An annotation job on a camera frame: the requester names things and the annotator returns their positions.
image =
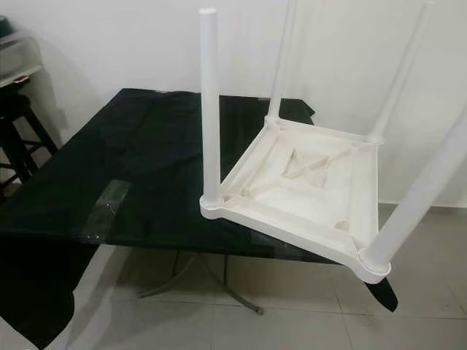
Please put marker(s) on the white plastic table top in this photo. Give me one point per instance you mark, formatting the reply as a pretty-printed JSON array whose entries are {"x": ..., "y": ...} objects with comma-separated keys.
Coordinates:
[{"x": 314, "y": 189}]

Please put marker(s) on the black stool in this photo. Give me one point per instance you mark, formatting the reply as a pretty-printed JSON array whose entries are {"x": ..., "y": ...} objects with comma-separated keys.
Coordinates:
[{"x": 16, "y": 138}]

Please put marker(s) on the clear tape patch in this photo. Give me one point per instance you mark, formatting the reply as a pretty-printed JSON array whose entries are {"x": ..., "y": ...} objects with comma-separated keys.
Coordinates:
[{"x": 107, "y": 210}]

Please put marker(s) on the clear plastic container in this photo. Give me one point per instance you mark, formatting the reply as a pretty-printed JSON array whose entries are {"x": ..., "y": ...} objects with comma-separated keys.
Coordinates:
[{"x": 18, "y": 62}]

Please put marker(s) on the black tablecloth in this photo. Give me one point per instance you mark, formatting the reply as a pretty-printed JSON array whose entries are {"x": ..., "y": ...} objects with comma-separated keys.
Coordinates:
[{"x": 139, "y": 146}]

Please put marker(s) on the green pot lid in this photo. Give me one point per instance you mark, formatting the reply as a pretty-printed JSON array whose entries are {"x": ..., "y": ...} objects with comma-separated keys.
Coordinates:
[{"x": 6, "y": 26}]

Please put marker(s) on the grey metal table leg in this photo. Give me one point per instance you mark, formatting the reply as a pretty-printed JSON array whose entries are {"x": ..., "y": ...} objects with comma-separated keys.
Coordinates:
[
  {"x": 233, "y": 288},
  {"x": 166, "y": 277}
]

